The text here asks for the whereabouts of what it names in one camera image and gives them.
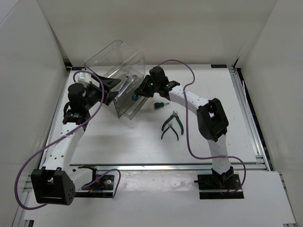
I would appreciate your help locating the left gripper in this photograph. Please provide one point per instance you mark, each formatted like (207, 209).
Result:
(109, 83)

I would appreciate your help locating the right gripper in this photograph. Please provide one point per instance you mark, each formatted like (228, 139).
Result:
(143, 90)

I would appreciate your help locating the large ratchet wrench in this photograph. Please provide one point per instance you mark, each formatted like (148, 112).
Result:
(127, 84)

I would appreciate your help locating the green stubby screwdriver orange cap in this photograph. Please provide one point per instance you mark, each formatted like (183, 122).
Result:
(159, 105)

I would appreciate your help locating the clear plastic drawer organizer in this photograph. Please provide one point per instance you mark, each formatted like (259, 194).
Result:
(118, 60)

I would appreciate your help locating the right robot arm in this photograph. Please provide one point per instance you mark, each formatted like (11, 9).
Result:
(211, 118)

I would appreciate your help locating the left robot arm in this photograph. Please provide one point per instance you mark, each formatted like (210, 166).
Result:
(55, 182)

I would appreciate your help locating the green handled small pliers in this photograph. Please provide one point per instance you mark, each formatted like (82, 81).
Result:
(168, 128)

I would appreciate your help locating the aluminium front rail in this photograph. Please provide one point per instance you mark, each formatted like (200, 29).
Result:
(194, 166)

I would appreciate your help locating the aluminium rail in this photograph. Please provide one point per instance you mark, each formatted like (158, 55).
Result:
(256, 137)
(194, 166)

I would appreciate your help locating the aluminium right rail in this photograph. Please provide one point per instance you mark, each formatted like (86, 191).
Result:
(256, 137)

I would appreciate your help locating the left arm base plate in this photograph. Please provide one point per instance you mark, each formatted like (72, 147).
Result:
(90, 183)

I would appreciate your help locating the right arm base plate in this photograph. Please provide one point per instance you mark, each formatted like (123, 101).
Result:
(210, 188)

